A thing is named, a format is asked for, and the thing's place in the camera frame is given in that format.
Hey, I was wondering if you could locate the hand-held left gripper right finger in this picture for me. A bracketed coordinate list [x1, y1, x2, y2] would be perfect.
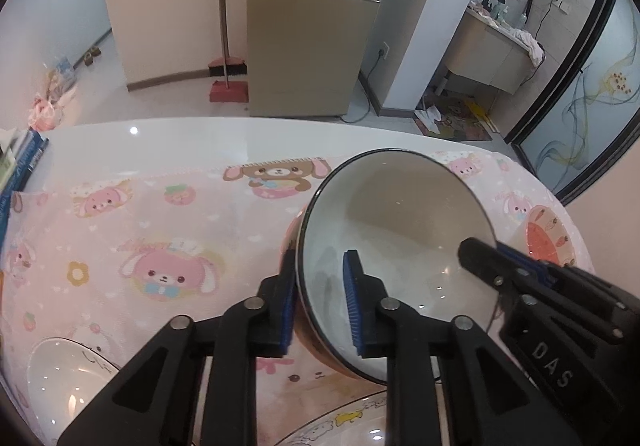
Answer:
[341, 249, 585, 446]

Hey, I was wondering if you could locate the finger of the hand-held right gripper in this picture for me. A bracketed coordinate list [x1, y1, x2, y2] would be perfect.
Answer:
[496, 242, 640, 324]
[459, 237, 626, 346]

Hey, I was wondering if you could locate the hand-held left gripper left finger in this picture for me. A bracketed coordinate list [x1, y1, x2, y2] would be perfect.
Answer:
[56, 249, 301, 446]

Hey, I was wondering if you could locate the pink carrot print bowl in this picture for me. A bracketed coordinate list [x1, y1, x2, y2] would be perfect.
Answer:
[525, 205, 583, 268]

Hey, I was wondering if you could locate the white bowl dark rim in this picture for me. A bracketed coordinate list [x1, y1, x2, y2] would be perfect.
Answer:
[282, 149, 497, 384]

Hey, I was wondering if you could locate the white cartoon print plate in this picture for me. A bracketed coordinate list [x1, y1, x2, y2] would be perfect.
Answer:
[272, 388, 396, 446]

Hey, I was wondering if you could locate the white plate black lettering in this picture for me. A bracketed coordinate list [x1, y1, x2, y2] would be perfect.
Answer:
[26, 336, 123, 444]

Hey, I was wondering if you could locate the colourful floor mat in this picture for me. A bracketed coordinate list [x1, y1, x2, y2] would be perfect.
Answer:
[414, 96, 493, 141]

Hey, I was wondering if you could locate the white crumpled paper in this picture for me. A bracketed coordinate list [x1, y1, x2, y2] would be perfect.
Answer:
[415, 104, 443, 129]

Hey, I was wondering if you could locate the pink printed tablecloth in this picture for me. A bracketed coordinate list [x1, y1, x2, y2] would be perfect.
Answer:
[0, 149, 596, 446]

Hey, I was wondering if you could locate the black framed glass door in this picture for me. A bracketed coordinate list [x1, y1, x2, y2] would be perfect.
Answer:
[505, 0, 640, 207]

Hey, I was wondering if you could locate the bathroom vanity cabinet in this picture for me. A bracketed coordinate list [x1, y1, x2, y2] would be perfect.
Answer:
[446, 9, 538, 94]

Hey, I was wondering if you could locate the white towel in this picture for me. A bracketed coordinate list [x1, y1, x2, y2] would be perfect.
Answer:
[510, 29, 546, 67]

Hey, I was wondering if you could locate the red dustpan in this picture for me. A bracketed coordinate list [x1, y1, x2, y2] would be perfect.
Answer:
[208, 76, 250, 104]

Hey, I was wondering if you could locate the beige refrigerator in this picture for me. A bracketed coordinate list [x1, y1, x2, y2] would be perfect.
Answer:
[246, 0, 405, 118]

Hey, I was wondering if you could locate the stack of books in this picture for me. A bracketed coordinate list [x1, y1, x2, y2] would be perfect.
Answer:
[0, 129, 50, 237]

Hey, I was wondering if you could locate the pink wrapped bundle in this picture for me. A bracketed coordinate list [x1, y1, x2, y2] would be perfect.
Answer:
[27, 71, 76, 132]

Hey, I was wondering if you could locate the black power cable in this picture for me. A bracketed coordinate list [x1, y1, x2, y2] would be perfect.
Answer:
[342, 57, 387, 124]

